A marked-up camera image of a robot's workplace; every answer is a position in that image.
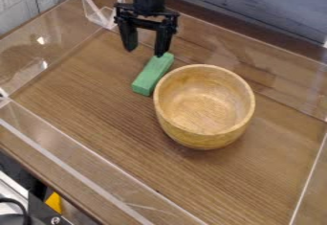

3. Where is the black cable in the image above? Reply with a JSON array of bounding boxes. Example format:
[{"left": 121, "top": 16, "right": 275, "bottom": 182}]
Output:
[{"left": 0, "top": 197, "right": 32, "bottom": 225}]

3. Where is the brown wooden bowl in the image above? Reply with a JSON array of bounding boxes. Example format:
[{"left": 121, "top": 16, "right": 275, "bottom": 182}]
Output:
[{"left": 153, "top": 64, "right": 255, "bottom": 150}]

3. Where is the green rectangular block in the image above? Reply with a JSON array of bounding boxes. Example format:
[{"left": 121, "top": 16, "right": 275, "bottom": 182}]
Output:
[{"left": 132, "top": 53, "right": 173, "bottom": 96}]

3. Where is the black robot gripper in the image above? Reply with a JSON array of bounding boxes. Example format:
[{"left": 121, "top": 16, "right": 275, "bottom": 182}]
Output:
[{"left": 115, "top": 0, "right": 179, "bottom": 57}]

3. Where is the clear acrylic front wall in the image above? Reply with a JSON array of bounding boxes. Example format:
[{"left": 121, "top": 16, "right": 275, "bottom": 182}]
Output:
[{"left": 0, "top": 99, "right": 207, "bottom": 225}]

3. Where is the clear acrylic corner bracket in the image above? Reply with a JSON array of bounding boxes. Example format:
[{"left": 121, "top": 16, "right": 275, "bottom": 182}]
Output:
[{"left": 81, "top": 0, "right": 117, "bottom": 31}]

